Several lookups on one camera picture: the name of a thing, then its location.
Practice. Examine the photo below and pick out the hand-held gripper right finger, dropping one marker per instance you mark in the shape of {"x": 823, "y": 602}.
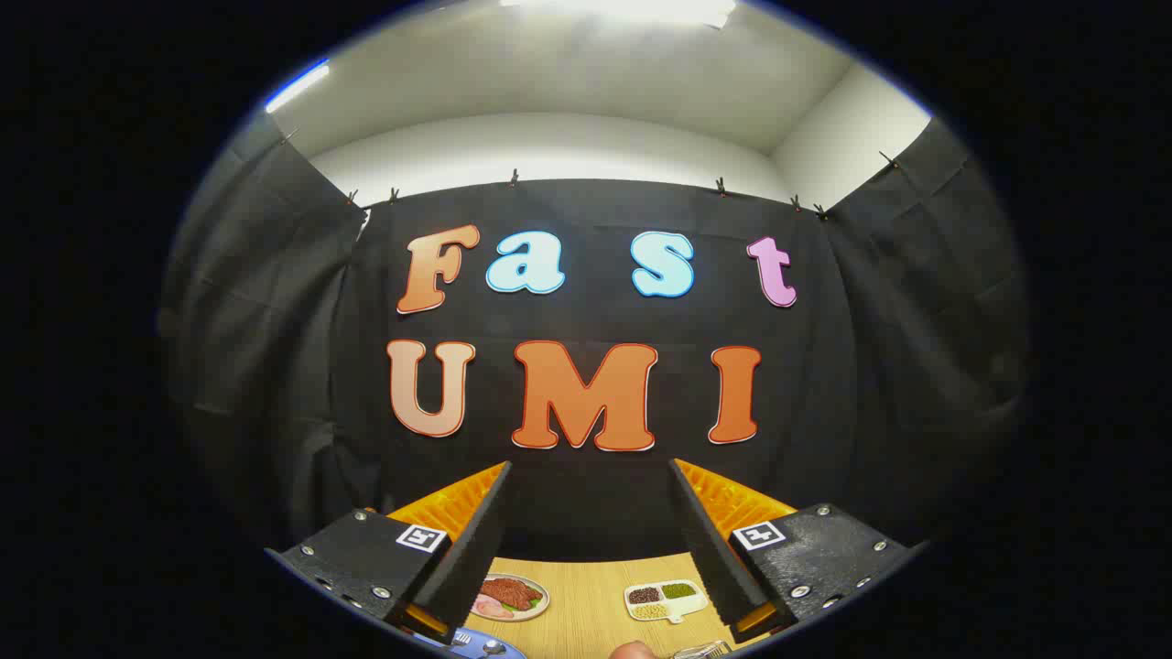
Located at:
{"x": 705, "y": 549}

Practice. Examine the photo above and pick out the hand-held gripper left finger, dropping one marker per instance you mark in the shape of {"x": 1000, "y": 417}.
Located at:
{"x": 476, "y": 549}

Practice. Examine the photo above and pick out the pile of green beans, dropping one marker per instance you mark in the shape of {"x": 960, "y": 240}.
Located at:
{"x": 678, "y": 590}

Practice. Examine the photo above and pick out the pale pink ham slice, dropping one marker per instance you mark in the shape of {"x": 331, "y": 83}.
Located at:
{"x": 483, "y": 602}

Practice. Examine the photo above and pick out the brown meat steak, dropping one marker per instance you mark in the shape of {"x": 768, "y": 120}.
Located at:
{"x": 510, "y": 593}

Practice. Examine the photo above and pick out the pile of white rice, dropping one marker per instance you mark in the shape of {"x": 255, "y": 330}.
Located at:
{"x": 687, "y": 605}

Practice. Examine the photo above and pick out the white divided tray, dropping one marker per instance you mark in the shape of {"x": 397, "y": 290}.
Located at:
{"x": 700, "y": 609}

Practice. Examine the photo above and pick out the salmon pink ham slice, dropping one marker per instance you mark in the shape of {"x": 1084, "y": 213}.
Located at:
{"x": 497, "y": 610}

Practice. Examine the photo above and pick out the pile of dark red beans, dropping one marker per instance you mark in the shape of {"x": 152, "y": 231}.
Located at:
{"x": 644, "y": 595}

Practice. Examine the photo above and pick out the pile of yellow soybeans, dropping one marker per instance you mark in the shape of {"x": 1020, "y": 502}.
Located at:
{"x": 650, "y": 610}

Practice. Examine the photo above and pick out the white oval plate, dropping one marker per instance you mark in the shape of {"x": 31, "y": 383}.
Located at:
{"x": 540, "y": 611}

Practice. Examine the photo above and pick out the row of black cloth clips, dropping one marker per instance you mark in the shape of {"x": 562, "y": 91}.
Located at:
{"x": 515, "y": 178}

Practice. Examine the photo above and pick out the wide ceiling light panel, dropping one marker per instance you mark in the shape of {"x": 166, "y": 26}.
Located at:
{"x": 623, "y": 9}

